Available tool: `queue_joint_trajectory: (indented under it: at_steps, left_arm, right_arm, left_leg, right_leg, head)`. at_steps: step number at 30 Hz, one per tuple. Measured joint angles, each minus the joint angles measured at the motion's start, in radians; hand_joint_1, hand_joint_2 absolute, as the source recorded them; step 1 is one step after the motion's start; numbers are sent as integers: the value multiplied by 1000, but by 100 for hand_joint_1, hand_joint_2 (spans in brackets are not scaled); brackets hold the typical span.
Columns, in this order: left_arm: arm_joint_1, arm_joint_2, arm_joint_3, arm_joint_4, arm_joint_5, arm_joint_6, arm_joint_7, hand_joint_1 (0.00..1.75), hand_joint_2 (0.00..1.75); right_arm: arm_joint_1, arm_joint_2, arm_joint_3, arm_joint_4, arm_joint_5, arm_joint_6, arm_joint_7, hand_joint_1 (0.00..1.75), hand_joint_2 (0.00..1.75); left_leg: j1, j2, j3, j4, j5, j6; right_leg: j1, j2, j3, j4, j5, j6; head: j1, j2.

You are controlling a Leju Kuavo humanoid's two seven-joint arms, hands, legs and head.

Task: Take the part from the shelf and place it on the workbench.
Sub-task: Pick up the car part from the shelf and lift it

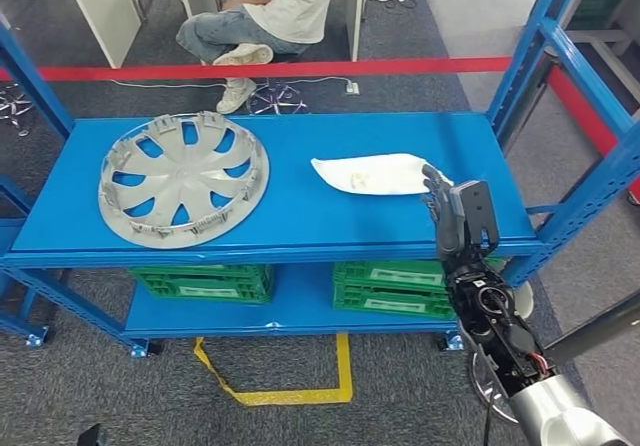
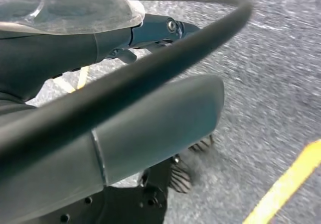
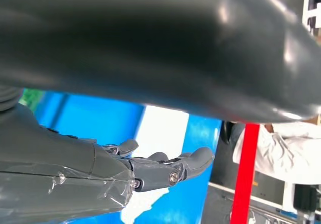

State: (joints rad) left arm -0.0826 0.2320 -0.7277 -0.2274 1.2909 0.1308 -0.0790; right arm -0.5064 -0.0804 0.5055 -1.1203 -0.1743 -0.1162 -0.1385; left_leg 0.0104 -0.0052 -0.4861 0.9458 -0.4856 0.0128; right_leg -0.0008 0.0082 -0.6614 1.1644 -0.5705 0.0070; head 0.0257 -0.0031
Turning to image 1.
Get chrome chair base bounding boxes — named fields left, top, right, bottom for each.
left=0, top=83, right=35, bottom=138

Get white plastic car part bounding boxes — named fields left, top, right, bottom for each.
left=310, top=152, right=454, bottom=197

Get silver wheel hub cap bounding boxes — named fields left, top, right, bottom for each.
left=97, top=111, right=271, bottom=251

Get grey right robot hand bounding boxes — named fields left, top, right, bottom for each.
left=421, top=163, right=467, bottom=263

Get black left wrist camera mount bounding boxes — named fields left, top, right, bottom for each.
left=76, top=423, right=109, bottom=446

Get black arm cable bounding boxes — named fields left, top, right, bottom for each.
left=482, top=389, right=496, bottom=446

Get white frame table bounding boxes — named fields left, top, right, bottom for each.
left=565, top=25, right=640, bottom=123

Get red barrier belt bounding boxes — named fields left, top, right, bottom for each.
left=0, top=56, right=512, bottom=84

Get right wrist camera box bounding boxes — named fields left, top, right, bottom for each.
left=448, top=179, right=500, bottom=253

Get seated person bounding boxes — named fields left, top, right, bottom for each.
left=174, top=0, right=334, bottom=116

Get white desk side panel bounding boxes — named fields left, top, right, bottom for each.
left=59, top=0, right=143, bottom=69

